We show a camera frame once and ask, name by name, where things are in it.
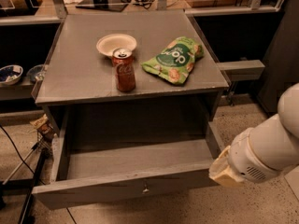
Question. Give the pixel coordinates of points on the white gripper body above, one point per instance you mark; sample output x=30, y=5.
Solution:
x=246, y=160

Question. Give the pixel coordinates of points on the grey drawer cabinet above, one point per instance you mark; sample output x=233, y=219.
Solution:
x=77, y=74

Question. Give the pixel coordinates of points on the black tripod leg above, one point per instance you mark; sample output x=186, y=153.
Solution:
x=26, y=208

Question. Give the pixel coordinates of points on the grey side shelf bar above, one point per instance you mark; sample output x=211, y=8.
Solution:
x=242, y=70

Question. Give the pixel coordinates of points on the green snack bag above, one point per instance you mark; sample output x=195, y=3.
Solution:
x=176, y=61

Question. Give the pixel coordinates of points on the black monitor stand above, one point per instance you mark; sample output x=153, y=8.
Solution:
x=104, y=5

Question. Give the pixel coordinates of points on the blue white bowl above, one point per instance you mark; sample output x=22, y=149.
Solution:
x=10, y=74

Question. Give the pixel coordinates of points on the grey top drawer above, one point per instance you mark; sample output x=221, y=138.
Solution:
x=107, y=155

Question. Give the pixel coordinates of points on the white paper bowl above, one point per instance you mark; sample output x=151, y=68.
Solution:
x=107, y=44

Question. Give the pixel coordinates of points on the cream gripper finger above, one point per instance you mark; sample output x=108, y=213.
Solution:
x=222, y=173

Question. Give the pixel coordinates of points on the grey small bowl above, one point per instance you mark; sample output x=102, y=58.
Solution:
x=37, y=73

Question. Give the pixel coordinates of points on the red cola can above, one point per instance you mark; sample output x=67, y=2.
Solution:
x=122, y=60

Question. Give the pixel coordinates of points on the brown snack packet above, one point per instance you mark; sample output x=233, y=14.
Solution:
x=43, y=126

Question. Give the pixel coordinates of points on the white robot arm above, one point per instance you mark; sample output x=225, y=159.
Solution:
x=263, y=152

